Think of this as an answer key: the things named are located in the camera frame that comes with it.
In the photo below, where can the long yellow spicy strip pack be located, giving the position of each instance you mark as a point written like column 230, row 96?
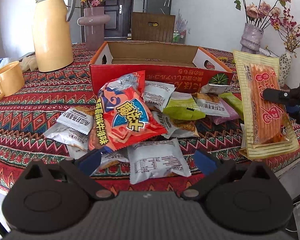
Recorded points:
column 268, row 130

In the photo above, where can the yellow ceramic mug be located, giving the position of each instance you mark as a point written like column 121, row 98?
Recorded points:
column 11, row 79

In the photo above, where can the yellow thermos jug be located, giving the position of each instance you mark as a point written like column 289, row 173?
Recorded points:
column 51, row 34

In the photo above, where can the textured lilac vase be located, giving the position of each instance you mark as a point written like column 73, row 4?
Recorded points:
column 251, row 39

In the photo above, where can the white snack packet front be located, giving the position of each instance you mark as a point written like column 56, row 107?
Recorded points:
column 156, row 159

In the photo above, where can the white cracker packet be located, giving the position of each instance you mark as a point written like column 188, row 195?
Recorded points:
column 210, row 105

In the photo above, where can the red cardboard snack box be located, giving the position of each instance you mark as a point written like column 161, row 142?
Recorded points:
column 189, row 68

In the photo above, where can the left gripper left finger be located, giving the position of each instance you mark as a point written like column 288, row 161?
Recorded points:
column 48, row 198

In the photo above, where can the pink mushroom-shaped vase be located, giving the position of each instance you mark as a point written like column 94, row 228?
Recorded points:
column 93, row 21

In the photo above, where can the green snack packet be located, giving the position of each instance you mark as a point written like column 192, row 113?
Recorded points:
column 182, row 106

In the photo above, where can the patterned red tablecloth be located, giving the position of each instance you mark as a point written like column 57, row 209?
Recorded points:
column 28, row 113

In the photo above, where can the brown wooden chair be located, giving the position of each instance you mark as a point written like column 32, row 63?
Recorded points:
column 152, row 27

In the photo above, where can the dried pink roses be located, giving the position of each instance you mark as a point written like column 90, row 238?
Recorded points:
column 278, row 16

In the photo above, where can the floral patterned small vase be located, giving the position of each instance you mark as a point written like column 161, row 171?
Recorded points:
column 285, row 62

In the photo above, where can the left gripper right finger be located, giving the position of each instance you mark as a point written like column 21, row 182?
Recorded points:
column 238, row 197

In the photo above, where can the large red chip bag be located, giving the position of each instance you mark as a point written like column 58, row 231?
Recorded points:
column 122, row 117

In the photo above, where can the white packet pile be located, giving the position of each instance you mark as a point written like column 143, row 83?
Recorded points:
column 78, row 118

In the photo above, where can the dark entrance door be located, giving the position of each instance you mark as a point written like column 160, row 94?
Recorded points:
column 120, row 17

